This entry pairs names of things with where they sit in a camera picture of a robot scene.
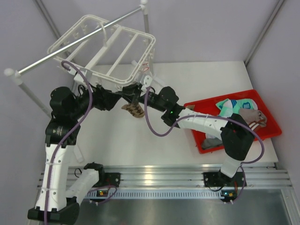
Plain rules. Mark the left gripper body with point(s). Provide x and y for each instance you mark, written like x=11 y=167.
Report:
x=97 y=101

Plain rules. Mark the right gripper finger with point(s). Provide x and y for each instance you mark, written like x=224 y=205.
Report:
x=133 y=99
x=132 y=90

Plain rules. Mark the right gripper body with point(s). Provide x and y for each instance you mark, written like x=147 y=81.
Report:
x=150 y=99

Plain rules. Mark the brown argyle sock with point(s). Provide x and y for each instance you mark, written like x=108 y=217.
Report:
x=135 y=110

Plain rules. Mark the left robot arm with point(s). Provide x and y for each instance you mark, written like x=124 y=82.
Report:
x=56 y=203

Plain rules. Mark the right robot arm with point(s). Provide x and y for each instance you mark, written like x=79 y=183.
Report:
x=234 y=133

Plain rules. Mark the white clip drying hanger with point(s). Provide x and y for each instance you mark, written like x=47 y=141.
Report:
x=114 y=55

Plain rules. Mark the grey sock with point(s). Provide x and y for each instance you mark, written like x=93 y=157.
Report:
x=210 y=143

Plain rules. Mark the teal white sock upper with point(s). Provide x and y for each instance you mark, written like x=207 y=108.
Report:
x=229 y=106

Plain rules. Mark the metal drying rack stand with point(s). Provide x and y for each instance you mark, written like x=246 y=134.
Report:
x=83 y=29

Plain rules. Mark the taupe sock red stripes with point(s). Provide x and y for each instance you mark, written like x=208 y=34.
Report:
x=254 y=118

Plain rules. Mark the red plastic tray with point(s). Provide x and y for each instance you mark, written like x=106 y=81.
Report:
x=208 y=106

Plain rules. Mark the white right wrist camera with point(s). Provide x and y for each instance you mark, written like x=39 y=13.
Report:
x=145 y=81

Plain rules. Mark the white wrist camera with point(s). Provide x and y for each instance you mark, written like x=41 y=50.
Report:
x=145 y=81
x=83 y=80

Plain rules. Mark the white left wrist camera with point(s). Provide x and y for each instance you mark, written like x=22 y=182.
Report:
x=83 y=80

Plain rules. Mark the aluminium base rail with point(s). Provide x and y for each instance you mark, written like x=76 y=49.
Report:
x=190 y=182

